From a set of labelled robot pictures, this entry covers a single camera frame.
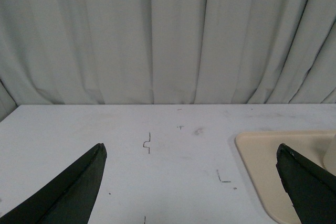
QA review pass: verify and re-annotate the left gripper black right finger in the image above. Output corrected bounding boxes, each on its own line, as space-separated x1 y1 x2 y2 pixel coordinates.
276 143 335 223

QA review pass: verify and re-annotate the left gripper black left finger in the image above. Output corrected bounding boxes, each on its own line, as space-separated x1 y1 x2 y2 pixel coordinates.
1 143 107 223

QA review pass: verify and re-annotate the cream ceramic mug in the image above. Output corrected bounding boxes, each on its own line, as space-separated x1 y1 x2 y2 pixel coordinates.
323 136 336 175

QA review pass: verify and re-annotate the beige square plastic plate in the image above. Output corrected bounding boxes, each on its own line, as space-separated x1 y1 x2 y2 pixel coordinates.
235 130 335 223

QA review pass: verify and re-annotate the grey-white pleated curtain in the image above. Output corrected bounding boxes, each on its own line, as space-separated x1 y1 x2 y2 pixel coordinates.
1 0 335 118

